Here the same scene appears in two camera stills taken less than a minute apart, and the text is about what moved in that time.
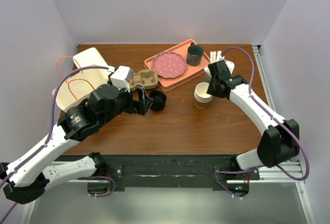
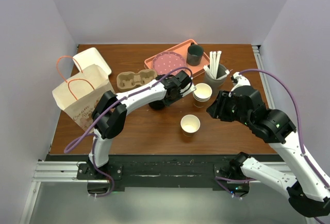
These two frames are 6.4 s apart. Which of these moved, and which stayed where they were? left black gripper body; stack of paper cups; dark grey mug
Moved: left black gripper body
Stayed: dark grey mug; stack of paper cups
